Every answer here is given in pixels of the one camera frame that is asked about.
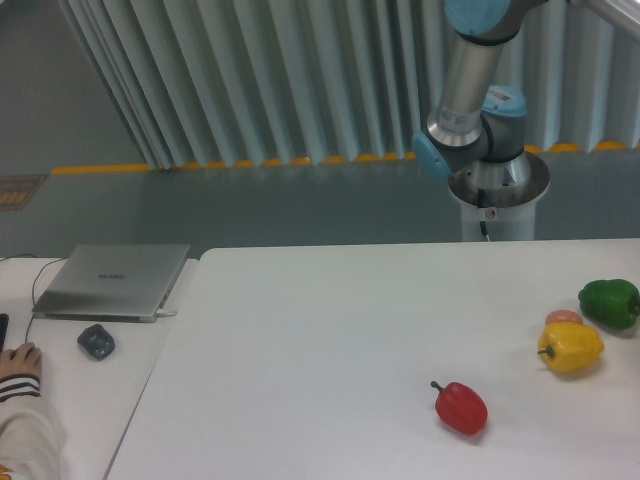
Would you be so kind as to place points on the person's hand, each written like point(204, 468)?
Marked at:
point(25, 361)

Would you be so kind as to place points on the yellow bell pepper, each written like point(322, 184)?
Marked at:
point(567, 347)

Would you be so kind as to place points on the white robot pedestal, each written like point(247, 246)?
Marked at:
point(515, 223)

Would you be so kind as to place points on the black keyboard edge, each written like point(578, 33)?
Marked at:
point(4, 320)

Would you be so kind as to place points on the silver closed laptop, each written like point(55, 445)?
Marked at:
point(115, 282)

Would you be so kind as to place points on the aluminium frame beam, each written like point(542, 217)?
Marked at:
point(622, 14)

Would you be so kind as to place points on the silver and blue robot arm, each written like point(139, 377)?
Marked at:
point(474, 138)

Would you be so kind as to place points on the cream sleeve forearm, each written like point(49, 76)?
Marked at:
point(31, 437)

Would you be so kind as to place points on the brown egg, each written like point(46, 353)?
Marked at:
point(563, 316)

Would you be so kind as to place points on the green bell pepper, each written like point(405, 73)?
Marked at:
point(612, 303)

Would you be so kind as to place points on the red bell pepper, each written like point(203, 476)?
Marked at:
point(460, 408)

